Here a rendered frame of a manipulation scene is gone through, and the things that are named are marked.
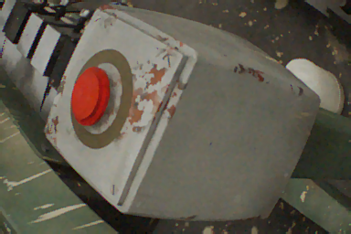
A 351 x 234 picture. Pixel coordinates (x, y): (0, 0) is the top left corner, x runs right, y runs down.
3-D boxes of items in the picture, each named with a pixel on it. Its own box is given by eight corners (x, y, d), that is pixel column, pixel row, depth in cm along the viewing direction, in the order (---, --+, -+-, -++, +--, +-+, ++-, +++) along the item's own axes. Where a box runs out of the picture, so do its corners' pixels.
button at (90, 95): (133, 83, 68) (111, 79, 66) (109, 140, 69) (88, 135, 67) (102, 60, 71) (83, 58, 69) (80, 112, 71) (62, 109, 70)
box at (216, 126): (326, 100, 77) (192, 50, 64) (271, 220, 80) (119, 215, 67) (247, 37, 85) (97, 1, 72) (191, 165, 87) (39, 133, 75)
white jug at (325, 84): (350, 88, 162) (306, 64, 147) (335, 132, 164) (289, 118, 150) (324, 65, 168) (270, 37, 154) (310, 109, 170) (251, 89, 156)
